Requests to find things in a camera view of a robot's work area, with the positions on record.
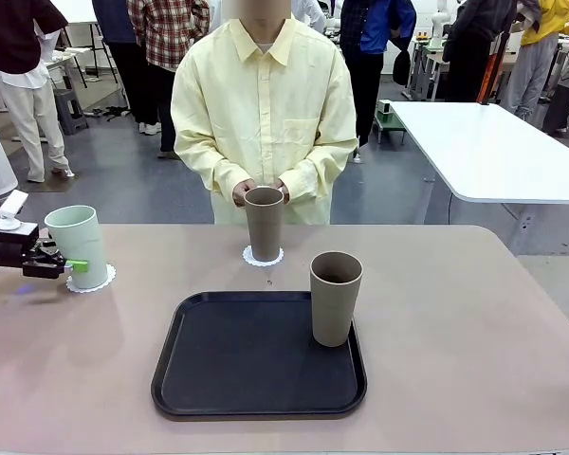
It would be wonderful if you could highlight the green small stand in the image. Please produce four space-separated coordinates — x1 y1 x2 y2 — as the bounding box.
373 99 407 146

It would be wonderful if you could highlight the white background table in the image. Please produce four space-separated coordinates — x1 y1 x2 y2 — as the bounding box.
387 101 569 255

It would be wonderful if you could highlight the brown tall cup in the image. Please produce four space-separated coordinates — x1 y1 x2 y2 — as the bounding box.
309 251 364 349
244 187 285 263

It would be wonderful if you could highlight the person in black jacket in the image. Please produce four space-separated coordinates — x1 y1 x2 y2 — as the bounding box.
441 0 519 103

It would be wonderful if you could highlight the person in yellow jacket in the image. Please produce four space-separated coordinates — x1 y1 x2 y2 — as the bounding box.
502 0 569 123

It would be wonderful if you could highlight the black plastic tray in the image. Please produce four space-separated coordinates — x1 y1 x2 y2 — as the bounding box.
151 291 368 421

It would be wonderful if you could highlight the person right forearm yellow sleeve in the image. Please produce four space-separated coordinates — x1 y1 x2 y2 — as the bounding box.
170 118 248 195

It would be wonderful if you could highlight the grey step stool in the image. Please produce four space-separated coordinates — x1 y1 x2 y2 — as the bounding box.
54 88 91 137

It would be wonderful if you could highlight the person in plaid shirt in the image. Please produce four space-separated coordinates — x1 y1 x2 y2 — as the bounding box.
127 0 211 160

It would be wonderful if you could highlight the person in dark clothes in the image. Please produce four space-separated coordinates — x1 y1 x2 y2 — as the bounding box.
92 0 163 137

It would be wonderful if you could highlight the black hanging bag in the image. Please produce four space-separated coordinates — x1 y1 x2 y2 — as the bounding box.
392 48 412 88

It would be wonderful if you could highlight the person in grey white clothes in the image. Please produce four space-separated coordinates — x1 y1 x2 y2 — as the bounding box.
542 32 569 139

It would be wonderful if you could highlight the person left hand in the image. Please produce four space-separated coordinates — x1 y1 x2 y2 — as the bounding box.
274 178 292 207

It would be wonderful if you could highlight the person in maroon top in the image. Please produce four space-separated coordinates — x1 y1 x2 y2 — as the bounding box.
0 0 73 184

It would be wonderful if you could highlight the mint green tall cup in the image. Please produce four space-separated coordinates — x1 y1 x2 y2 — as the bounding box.
44 205 110 290

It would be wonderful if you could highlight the orange black post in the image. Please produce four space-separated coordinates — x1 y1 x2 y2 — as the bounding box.
476 27 509 106

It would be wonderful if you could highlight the white lace paper coaster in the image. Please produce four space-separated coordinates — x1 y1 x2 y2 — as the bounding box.
65 264 118 295
241 245 285 268

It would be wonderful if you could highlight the person left forearm yellow sleeve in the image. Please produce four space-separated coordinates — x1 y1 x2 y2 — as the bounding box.
280 135 359 205

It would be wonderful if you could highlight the person right hand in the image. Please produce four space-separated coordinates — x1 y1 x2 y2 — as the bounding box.
231 178 256 209

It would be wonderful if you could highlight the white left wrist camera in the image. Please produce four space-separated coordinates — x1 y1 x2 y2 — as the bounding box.
0 190 30 232

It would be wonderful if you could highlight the person in blue jacket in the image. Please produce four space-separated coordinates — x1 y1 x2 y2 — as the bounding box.
339 0 417 165

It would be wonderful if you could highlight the person in yellow shirt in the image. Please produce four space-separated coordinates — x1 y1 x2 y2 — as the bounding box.
170 18 359 227

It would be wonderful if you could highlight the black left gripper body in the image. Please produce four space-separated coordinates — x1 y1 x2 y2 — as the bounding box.
0 222 42 267

